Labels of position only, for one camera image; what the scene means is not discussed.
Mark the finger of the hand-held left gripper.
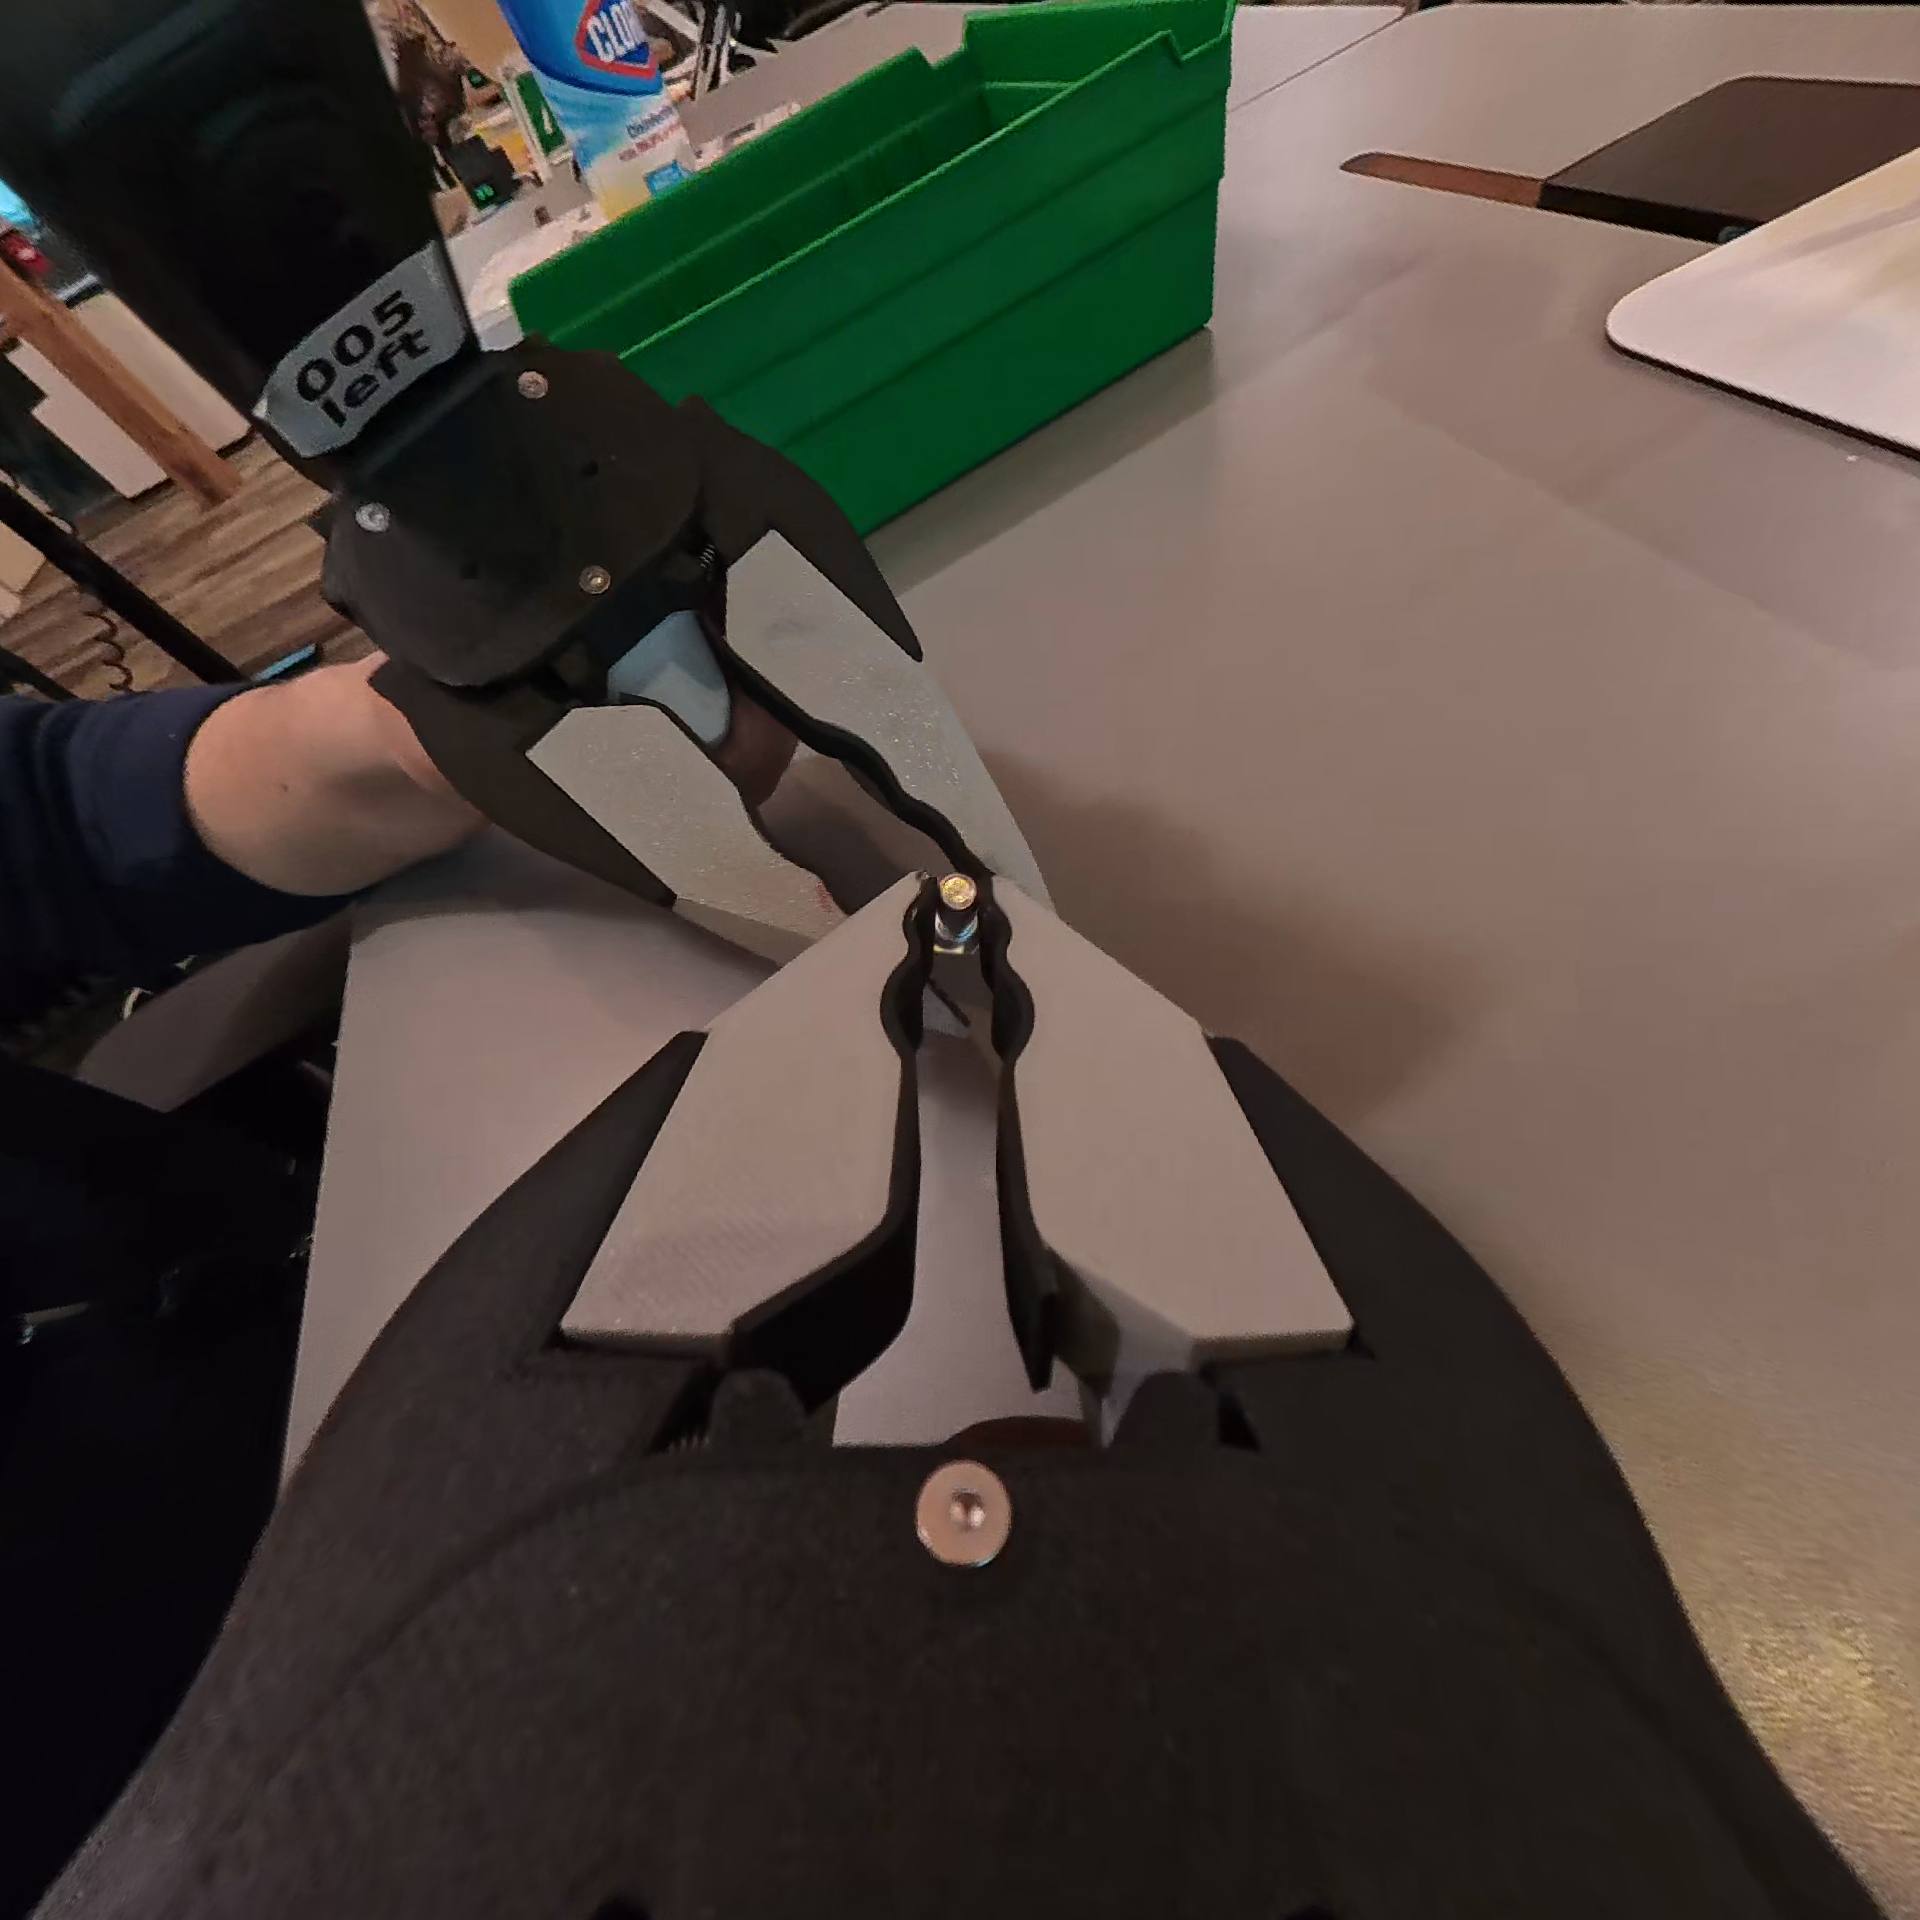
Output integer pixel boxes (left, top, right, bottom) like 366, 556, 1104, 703
718, 527, 1055, 903
520, 694, 910, 969

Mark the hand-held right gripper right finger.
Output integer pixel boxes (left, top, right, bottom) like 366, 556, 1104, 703
982, 878, 1354, 1445

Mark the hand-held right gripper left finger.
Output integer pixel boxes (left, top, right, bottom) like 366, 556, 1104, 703
559, 878, 921, 1407

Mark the green plastic bin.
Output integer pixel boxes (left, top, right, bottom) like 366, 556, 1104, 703
510, 0, 1239, 540

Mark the person's left forearm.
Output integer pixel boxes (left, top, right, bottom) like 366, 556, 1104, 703
0, 652, 504, 1021

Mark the person's left hand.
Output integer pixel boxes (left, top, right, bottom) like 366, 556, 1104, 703
720, 696, 799, 822

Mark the black tripod stand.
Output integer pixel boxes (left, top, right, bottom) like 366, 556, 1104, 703
0, 478, 244, 687

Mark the disinfecting wipes canister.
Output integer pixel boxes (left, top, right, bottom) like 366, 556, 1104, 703
495, 0, 700, 219

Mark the grey padded office chair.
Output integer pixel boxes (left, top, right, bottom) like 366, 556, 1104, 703
76, 913, 353, 1112

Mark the white document stand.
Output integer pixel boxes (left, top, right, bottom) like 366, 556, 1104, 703
1604, 150, 1920, 459

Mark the wooden post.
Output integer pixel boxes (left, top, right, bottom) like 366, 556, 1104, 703
0, 263, 242, 504

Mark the black table cable cover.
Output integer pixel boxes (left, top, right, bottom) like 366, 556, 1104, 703
1543, 76, 1920, 249

